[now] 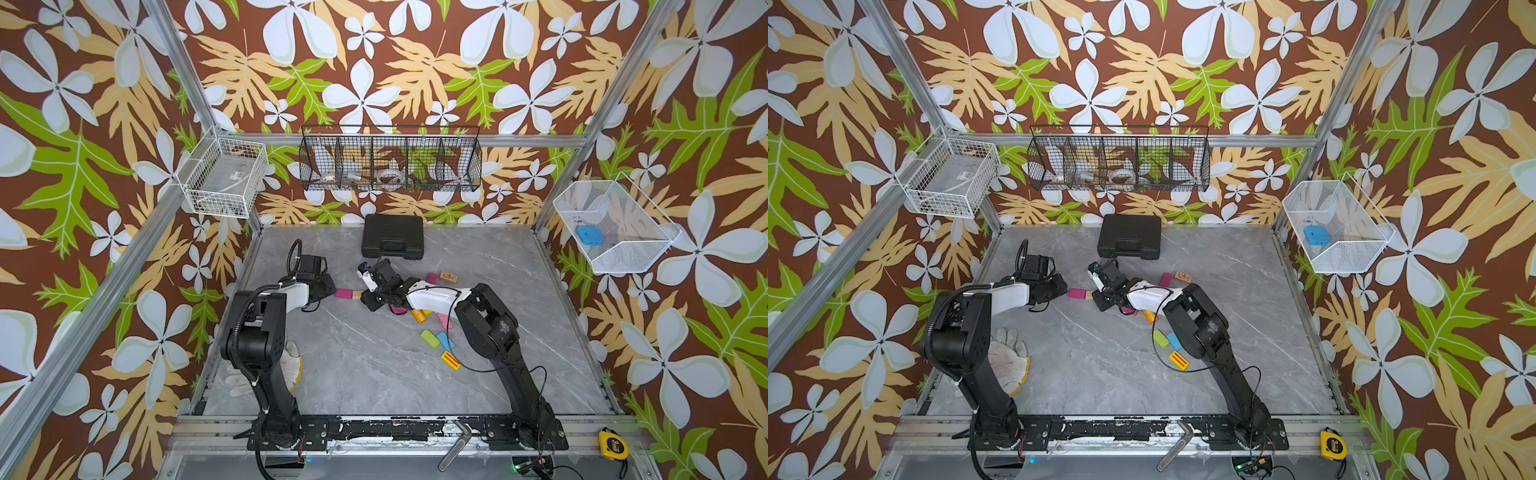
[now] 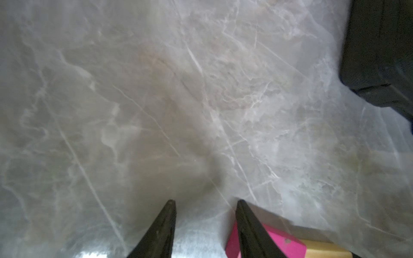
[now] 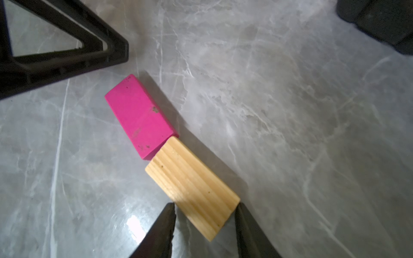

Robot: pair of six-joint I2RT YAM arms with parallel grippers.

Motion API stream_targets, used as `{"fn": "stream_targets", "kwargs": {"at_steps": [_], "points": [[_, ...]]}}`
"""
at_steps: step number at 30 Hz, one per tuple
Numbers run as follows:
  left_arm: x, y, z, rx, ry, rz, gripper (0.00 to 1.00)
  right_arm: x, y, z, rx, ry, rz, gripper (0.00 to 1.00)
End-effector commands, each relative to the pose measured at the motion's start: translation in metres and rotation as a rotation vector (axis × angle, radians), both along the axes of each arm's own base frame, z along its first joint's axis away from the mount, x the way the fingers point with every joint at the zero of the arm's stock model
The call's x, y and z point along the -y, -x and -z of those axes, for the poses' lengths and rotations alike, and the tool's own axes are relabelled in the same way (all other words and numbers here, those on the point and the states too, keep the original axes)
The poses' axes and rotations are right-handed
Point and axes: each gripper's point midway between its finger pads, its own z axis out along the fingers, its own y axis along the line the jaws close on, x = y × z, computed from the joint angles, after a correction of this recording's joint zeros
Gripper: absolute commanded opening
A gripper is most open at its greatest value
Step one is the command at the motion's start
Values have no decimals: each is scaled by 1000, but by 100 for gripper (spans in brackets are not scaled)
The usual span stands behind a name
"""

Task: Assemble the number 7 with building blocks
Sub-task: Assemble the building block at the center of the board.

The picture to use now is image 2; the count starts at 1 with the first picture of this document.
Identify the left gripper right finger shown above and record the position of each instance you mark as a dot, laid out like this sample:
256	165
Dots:
254	241

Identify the magenta block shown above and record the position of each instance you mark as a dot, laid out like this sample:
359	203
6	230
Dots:
291	246

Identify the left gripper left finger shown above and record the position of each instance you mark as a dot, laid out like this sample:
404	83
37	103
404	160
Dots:
157	242

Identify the black plastic tool case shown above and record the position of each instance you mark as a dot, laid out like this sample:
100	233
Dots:
377	59

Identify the natural wood block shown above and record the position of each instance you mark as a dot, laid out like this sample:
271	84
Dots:
317	249

